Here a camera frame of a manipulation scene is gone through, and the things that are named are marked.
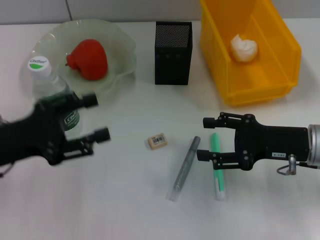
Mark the pale green glass fruit plate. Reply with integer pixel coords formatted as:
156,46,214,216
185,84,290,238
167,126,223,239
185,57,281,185
20,19,138,102

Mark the beige eraser with barcode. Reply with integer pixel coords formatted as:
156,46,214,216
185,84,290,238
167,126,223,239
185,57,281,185
144,134,169,152

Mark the grey pen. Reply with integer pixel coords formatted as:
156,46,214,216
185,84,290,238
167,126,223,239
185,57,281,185
166,135,202,202

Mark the yellow plastic bin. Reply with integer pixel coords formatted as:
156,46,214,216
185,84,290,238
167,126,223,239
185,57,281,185
199,0,302,107

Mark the right gripper cable with connector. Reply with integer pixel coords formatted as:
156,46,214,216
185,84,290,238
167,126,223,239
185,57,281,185
276,154,311,176

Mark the white paper ball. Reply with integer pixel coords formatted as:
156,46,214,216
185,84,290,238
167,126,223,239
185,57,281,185
229,33,259,62

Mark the left gripper thin black cable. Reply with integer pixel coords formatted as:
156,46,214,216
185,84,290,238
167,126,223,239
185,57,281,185
0,163,13,178

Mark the black mesh pen holder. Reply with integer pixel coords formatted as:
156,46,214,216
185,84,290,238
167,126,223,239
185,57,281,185
154,21,193,85

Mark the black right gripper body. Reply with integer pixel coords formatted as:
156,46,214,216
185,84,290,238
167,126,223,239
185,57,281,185
234,114,310,172

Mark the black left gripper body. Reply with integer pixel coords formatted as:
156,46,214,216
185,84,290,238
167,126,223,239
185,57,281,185
0,98,67,166

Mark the clear green-label water bottle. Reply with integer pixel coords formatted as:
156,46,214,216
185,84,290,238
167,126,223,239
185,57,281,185
26,56,83,137

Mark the red-orange fruit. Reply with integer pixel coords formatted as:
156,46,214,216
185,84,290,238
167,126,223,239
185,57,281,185
65,38,109,81

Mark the mint green pen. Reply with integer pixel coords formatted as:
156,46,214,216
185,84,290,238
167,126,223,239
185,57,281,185
210,132,227,201

